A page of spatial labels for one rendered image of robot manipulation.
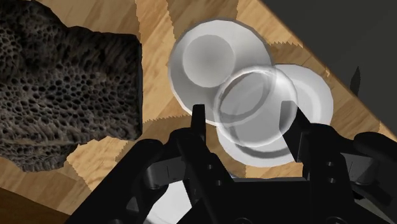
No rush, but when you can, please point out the white plate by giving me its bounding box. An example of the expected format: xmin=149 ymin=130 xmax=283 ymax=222
xmin=216 ymin=64 xmax=335 ymax=168

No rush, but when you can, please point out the white bowl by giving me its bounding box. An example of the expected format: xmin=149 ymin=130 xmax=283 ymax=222
xmin=167 ymin=19 xmax=274 ymax=126

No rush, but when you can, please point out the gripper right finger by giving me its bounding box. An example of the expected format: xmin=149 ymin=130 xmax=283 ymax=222
xmin=284 ymin=106 xmax=397 ymax=224

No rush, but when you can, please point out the dark porous sponge block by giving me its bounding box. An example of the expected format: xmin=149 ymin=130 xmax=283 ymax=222
xmin=0 ymin=0 xmax=144 ymax=173

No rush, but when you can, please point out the clear glass bowl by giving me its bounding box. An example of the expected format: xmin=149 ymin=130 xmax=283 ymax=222
xmin=213 ymin=65 xmax=299 ymax=148

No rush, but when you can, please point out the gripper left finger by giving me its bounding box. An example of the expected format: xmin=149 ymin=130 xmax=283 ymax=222
xmin=66 ymin=104 xmax=237 ymax=224

